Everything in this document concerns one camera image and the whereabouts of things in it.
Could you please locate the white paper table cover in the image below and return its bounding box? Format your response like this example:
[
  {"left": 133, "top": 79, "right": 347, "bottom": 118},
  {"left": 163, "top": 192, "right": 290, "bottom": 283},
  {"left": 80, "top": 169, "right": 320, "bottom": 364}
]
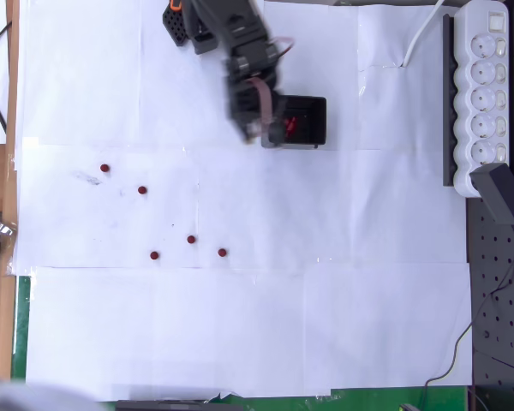
[{"left": 11, "top": 0, "right": 475, "bottom": 403}]

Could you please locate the green cutting mat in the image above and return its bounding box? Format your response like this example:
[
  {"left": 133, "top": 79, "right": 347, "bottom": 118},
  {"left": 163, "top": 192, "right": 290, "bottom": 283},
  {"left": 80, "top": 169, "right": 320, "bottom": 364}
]
[{"left": 11, "top": 275, "right": 470, "bottom": 411}]

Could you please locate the black pegboard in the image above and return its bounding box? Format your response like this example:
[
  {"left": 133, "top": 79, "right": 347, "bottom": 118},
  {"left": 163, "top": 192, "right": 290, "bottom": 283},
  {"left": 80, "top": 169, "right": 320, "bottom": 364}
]
[{"left": 465, "top": 0, "right": 514, "bottom": 411}]

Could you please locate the thin black adapter cable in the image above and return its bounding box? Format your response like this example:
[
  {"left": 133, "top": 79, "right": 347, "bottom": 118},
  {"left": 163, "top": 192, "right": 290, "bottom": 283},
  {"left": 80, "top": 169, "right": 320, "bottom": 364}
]
[{"left": 419, "top": 230, "right": 514, "bottom": 411}]

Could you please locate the red white servo cable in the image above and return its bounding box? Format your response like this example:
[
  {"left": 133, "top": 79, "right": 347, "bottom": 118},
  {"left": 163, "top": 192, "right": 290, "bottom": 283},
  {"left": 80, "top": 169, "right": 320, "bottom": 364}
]
[{"left": 246, "top": 76, "right": 278, "bottom": 128}]

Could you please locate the black box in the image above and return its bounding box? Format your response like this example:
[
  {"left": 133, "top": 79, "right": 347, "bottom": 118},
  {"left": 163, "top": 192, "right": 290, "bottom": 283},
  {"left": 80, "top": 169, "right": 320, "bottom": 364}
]
[{"left": 260, "top": 95, "right": 328, "bottom": 150}]

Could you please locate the black flat device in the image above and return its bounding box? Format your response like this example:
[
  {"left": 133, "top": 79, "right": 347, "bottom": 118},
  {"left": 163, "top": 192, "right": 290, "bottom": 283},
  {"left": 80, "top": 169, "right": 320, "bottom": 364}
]
[{"left": 114, "top": 398, "right": 244, "bottom": 411}]

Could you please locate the black power adapter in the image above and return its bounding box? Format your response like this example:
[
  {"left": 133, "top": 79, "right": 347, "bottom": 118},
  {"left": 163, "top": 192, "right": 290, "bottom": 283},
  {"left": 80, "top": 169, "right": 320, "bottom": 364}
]
[{"left": 469, "top": 163, "right": 514, "bottom": 235}]

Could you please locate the white power cable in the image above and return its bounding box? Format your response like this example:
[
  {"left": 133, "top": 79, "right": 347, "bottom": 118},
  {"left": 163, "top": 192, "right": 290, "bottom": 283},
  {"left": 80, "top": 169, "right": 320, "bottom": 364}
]
[{"left": 401, "top": 0, "right": 446, "bottom": 69}]

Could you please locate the white power strip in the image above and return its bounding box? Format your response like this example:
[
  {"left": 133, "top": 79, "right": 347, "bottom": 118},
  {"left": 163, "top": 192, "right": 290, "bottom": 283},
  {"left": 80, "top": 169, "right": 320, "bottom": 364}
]
[{"left": 452, "top": 0, "right": 510, "bottom": 199}]

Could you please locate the grey blurred round object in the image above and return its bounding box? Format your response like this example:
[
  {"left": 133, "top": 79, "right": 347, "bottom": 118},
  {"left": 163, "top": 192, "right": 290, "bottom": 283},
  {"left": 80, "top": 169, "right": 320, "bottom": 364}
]
[{"left": 0, "top": 370, "right": 108, "bottom": 411}]

